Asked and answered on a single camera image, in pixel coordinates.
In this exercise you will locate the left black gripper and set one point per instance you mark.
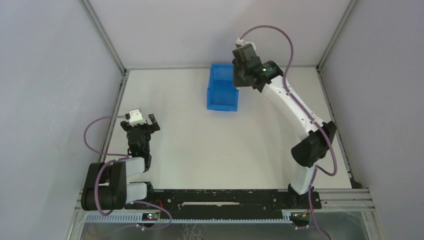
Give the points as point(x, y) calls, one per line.
point(139, 128)

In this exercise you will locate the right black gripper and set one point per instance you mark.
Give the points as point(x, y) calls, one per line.
point(241, 79)

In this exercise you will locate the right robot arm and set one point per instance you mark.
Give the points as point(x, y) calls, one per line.
point(315, 135)

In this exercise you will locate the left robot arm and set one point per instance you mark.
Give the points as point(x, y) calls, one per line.
point(106, 186)

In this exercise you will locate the blue plastic bin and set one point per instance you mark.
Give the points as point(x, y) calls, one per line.
point(222, 95)

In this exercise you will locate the small electronics board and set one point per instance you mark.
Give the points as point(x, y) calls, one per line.
point(150, 216)

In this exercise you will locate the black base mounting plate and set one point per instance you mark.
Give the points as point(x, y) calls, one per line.
point(231, 203)

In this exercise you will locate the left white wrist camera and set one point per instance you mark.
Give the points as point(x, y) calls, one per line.
point(134, 117)

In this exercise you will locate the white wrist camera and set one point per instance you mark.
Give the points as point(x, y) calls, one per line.
point(134, 117)
point(240, 42)

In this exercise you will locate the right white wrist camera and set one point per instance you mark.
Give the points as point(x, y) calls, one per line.
point(240, 42)

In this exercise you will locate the grey slotted cable duct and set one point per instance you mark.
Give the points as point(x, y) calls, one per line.
point(140, 217)

